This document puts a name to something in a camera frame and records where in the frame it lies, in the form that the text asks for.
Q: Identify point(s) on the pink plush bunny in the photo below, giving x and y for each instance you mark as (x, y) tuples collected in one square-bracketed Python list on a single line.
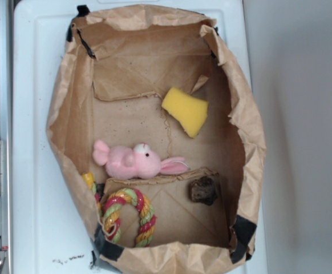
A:
[(139, 162)]

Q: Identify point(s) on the yellow sponge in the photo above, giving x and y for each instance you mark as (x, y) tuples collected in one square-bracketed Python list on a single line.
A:
[(189, 111)]

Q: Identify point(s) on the dark brown rock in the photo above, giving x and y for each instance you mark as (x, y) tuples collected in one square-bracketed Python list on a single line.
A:
[(203, 190)]

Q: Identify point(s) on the brown paper bag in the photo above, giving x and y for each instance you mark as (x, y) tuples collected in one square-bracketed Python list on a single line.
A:
[(118, 66)]

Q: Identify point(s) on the white plastic bin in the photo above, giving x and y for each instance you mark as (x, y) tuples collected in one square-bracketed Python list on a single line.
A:
[(49, 235)]

